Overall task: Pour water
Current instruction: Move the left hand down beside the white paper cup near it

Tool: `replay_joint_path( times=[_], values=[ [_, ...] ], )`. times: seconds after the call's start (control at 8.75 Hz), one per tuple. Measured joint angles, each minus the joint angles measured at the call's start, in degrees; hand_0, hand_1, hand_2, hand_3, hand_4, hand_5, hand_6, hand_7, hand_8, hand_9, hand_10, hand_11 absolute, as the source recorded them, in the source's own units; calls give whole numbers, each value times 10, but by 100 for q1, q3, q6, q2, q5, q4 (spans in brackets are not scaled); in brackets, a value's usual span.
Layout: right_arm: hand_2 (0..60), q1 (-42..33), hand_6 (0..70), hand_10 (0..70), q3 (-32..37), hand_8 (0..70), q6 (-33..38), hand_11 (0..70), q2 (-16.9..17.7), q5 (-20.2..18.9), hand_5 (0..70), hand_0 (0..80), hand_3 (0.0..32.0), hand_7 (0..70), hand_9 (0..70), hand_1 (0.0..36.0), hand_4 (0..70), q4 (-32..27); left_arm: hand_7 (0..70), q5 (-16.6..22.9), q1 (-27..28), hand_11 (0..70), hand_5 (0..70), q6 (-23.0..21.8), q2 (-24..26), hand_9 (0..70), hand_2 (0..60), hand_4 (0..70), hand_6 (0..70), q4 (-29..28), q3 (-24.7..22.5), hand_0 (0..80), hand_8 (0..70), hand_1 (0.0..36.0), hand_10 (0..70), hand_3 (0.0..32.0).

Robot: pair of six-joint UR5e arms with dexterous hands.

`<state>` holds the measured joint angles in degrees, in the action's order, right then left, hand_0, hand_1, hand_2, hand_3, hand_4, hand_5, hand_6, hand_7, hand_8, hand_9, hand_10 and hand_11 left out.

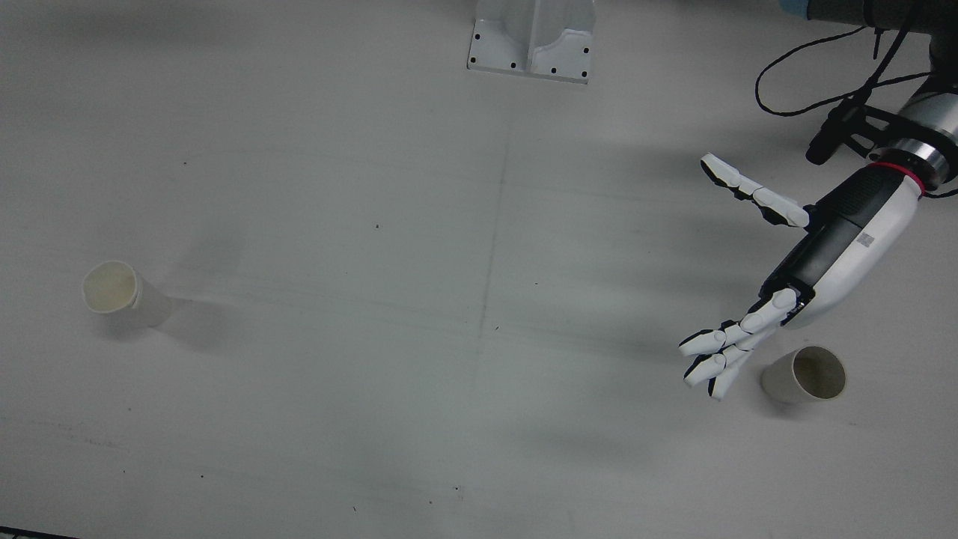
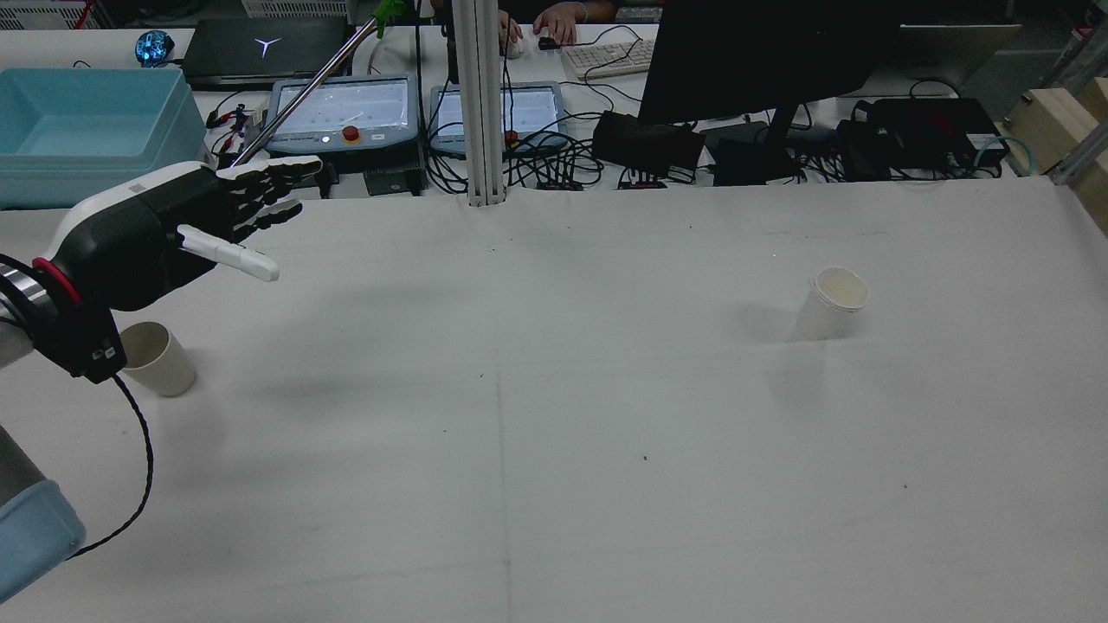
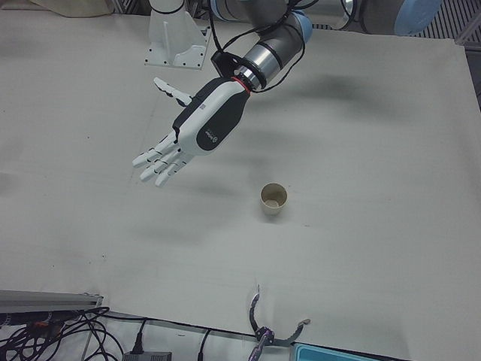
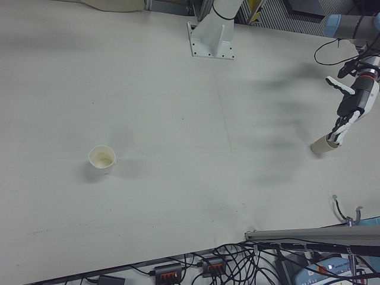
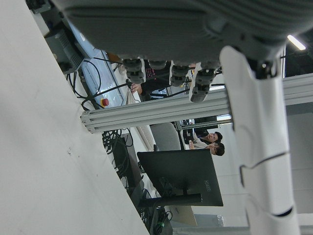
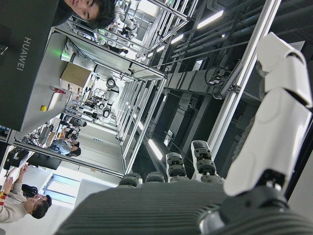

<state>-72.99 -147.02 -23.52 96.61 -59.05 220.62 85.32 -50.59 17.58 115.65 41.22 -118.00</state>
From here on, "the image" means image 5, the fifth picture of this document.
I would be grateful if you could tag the grey office chair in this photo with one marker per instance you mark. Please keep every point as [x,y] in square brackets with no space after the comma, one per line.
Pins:
[166,137]

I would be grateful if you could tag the black computer monitor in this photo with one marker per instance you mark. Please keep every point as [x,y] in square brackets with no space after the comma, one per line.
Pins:
[185,169]

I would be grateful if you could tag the teach pendant with red button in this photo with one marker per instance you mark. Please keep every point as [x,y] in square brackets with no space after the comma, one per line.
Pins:
[108,83]

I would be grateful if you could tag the person with dark hair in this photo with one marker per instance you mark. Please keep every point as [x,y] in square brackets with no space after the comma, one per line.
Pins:
[217,149]

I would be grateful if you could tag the light wooden furniture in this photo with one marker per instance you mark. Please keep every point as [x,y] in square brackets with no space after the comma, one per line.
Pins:
[182,215]

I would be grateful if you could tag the left robot hand grey white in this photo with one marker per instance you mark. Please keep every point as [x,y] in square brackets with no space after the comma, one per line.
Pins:
[151,29]

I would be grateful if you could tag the ceiling light strip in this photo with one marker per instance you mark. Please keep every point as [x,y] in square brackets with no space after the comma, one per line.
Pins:
[296,42]

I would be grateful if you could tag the grey electronics box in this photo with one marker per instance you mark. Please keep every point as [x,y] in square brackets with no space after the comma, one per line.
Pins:
[63,47]

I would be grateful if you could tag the aluminium profile beam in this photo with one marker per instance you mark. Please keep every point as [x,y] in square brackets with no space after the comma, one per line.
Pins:
[146,113]

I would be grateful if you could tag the black computer tower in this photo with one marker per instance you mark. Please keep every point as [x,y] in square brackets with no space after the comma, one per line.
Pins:
[127,161]

